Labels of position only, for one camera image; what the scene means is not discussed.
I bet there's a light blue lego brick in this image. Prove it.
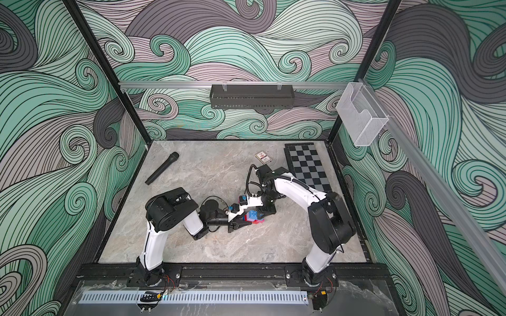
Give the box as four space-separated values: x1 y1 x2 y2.
246 210 258 222

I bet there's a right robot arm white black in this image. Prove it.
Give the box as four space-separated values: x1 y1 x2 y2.
255 165 356 287

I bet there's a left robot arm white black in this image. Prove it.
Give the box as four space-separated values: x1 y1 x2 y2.
137 187 251 287

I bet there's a playing card box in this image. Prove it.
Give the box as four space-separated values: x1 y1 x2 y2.
255 151 272 165

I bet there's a black grey chessboard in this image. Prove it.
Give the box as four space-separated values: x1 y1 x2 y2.
284 143 332 192

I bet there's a black microphone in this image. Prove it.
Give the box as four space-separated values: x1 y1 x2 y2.
145 151 179 185

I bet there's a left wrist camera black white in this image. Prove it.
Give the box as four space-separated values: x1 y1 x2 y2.
227 204 246 223

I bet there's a black wall tray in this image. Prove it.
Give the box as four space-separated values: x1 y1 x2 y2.
210 85 295 110

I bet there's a clear plastic wall bin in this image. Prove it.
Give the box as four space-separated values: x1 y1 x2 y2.
336 82 389 147

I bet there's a white slotted cable duct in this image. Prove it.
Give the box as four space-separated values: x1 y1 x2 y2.
79 290 309 305

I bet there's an aluminium rail back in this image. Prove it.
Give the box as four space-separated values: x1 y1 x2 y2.
119 80 348 90

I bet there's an aluminium rail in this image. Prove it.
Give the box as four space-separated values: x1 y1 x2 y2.
119 80 348 90
357 78 506 293

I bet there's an aluminium rail right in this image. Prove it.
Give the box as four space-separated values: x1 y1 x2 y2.
357 78 506 293

